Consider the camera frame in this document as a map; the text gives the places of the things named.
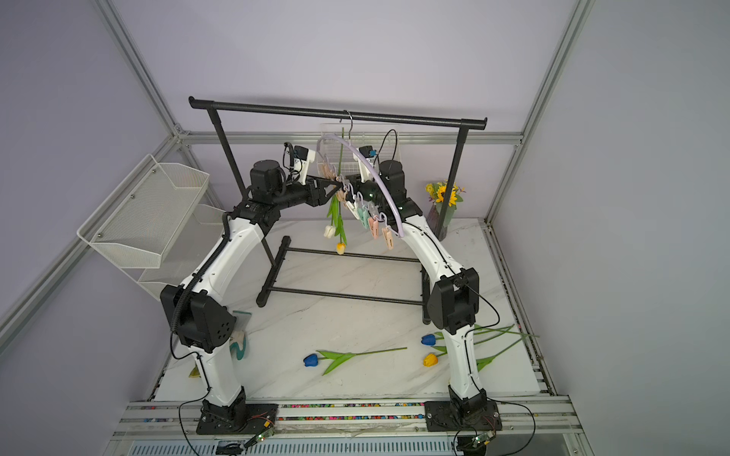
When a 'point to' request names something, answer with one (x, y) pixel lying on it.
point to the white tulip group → (333, 213)
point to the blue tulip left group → (312, 360)
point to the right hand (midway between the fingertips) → (338, 183)
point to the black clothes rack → (267, 289)
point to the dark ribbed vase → (439, 217)
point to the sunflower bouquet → (438, 191)
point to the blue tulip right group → (431, 340)
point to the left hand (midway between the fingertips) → (333, 185)
